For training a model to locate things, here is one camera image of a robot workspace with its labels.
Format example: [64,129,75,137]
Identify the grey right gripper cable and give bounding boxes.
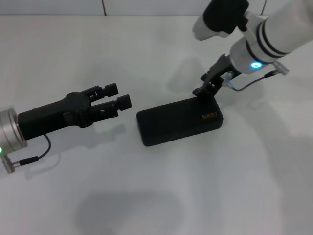
[221,62,291,93]

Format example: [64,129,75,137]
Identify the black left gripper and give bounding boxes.
[18,83,133,141]

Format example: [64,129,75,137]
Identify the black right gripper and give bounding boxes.
[192,53,240,97]

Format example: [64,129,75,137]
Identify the black glasses case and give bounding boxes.
[136,96,224,147]

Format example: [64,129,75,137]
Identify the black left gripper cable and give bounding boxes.
[1,134,51,174]

